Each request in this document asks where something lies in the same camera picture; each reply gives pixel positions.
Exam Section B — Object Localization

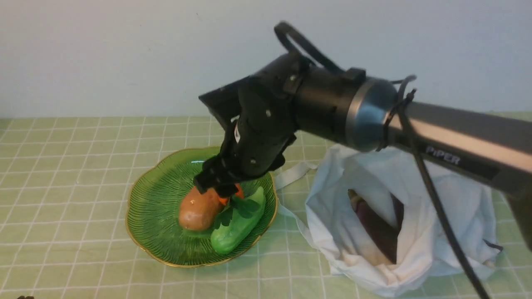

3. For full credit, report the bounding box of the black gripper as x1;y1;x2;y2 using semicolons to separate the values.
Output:
193;53;310;198

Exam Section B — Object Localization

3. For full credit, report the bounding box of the orange carrot with leaves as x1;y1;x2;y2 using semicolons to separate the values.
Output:
213;184;262;229

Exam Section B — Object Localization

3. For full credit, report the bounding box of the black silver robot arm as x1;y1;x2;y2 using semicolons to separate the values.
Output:
194;52;532;247

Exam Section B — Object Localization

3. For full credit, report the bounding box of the white cloth tote bag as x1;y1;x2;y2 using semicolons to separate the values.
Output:
274;145;502;297

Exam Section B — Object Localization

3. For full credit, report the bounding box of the brown potato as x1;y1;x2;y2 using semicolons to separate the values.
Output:
178;186;228;231

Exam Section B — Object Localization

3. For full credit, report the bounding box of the green cucumber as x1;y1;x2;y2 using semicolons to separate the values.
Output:
210;186;266;254

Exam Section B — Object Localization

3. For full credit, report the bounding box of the green ribbed glass plate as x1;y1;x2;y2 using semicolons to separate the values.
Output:
126;147;280;268

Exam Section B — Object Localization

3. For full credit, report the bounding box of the green checkered tablecloth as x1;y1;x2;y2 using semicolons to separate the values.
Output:
0;111;532;299

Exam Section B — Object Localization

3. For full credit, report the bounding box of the dark purple eggplant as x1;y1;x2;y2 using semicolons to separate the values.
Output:
347;189;404;264

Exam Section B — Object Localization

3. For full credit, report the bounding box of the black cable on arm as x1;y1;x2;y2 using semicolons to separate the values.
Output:
274;21;492;299

